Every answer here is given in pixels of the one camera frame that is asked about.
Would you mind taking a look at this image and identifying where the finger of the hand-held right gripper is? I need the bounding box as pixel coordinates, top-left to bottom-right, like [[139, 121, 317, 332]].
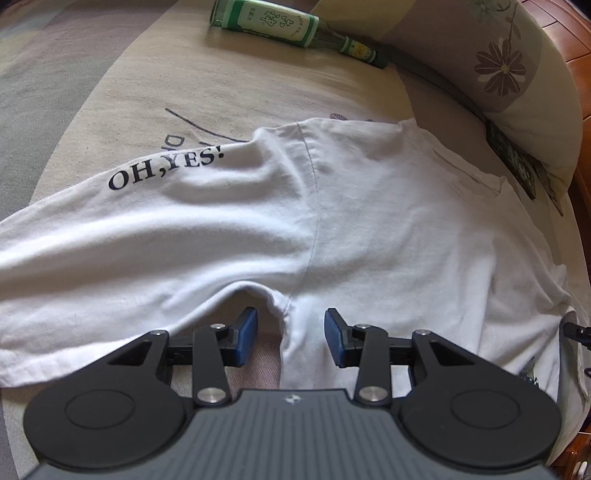
[[560, 320, 591, 344]]

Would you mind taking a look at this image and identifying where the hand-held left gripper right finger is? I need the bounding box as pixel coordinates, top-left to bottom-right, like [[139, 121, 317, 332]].
[[324, 308, 476, 408]]

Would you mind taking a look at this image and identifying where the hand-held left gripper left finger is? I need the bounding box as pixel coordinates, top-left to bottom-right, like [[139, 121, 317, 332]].
[[108, 307, 258, 408]]

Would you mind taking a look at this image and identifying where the white long-sleeve printed shirt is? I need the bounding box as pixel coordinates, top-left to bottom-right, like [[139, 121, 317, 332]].
[[0, 117, 580, 393]]

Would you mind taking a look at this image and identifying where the dark patterned flat packet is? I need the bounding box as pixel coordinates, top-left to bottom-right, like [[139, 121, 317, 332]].
[[485, 121, 546, 200]]

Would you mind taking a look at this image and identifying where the floral patchwork pillow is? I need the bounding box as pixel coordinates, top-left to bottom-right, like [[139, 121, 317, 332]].
[[309, 0, 585, 217]]

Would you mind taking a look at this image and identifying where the wooden headboard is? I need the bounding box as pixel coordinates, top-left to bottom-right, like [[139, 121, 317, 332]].
[[526, 0, 591, 319]]

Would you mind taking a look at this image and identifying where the green glass bottle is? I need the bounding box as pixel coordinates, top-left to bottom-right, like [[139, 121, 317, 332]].
[[210, 0, 391, 70]]

